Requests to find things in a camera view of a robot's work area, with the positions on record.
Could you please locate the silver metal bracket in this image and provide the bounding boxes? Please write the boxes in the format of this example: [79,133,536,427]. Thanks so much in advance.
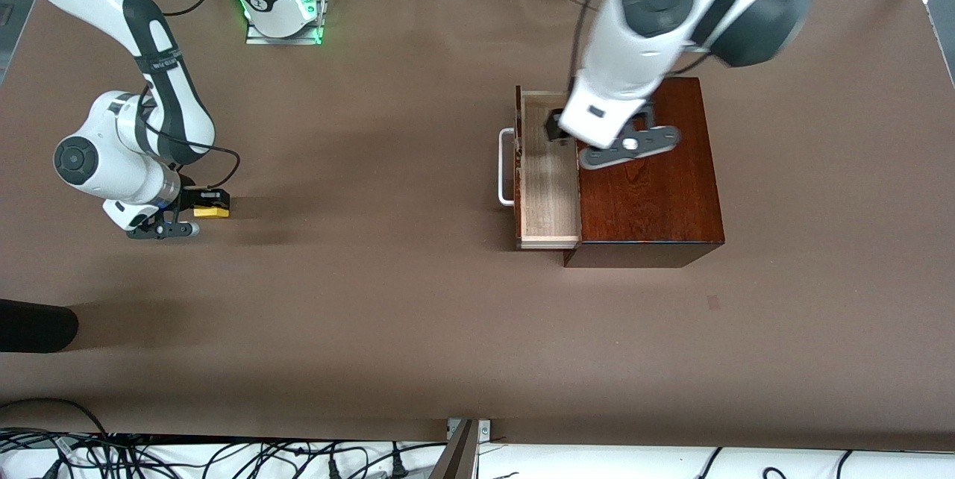
[448,419,492,444]

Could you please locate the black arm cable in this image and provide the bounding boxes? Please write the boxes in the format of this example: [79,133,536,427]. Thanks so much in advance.
[138,0,242,192]
[570,0,635,84]

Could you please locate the dark metal beam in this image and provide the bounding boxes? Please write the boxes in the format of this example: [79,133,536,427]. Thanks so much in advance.
[428,420,480,479]

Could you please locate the white metal drawer handle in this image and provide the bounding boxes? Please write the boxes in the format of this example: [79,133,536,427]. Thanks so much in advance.
[498,128,517,207]

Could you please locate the light wood drawer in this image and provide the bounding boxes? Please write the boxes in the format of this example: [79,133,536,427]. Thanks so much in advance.
[515,86,583,250]

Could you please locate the black looped floor cable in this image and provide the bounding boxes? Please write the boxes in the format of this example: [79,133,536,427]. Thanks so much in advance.
[0,398,113,441]

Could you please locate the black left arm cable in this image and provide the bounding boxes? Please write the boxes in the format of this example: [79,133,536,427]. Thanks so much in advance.
[570,0,635,84]

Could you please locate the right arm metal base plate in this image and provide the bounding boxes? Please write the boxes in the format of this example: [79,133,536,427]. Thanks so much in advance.
[246,0,329,46]

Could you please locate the black floor cable with plug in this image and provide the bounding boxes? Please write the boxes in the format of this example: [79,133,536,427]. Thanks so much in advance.
[328,442,422,479]

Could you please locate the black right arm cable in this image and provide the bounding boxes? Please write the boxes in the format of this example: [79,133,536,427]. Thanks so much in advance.
[138,0,242,192]

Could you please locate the dark brown wooden cabinet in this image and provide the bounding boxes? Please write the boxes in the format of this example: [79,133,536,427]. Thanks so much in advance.
[563,77,725,269]

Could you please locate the black ribbed cylinder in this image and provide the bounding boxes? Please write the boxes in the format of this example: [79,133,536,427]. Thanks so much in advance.
[0,298,79,354]

